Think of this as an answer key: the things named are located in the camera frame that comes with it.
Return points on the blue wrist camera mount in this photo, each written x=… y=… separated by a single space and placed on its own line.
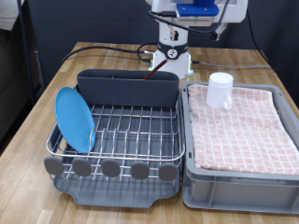
x=197 y=9

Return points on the gray plastic drain tray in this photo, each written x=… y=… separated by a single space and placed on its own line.
x=118 y=196

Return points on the pink checked cloth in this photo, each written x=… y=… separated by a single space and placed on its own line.
x=243 y=133

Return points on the dark cabinet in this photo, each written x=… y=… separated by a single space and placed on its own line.
x=12 y=77

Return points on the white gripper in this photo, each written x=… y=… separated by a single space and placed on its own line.
x=233 y=11

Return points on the white plastic mug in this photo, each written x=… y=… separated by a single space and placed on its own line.
x=218 y=93

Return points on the blue plastic plate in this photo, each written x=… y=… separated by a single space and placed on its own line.
x=73 y=118

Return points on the dark gray utensil holder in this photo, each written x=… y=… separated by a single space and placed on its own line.
x=127 y=90

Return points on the black metal pole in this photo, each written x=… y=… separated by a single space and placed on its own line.
x=26 y=46

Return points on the gray plastic crate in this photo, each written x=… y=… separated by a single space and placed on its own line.
x=236 y=193

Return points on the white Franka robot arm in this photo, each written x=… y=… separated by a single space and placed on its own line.
x=173 y=49

